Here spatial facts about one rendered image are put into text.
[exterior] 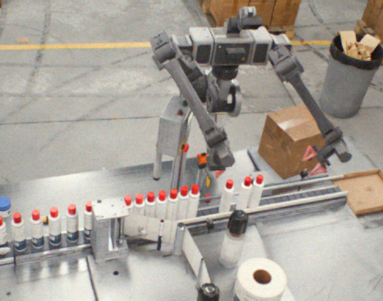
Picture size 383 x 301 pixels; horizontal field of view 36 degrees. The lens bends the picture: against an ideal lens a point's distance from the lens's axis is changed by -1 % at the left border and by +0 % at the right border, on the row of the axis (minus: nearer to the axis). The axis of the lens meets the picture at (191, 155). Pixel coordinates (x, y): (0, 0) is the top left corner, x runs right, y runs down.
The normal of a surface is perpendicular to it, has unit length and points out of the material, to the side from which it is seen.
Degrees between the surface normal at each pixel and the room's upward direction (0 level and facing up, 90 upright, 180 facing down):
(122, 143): 0
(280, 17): 90
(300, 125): 0
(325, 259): 0
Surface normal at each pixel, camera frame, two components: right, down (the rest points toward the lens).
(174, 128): -0.28, 0.61
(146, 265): 0.11, -0.75
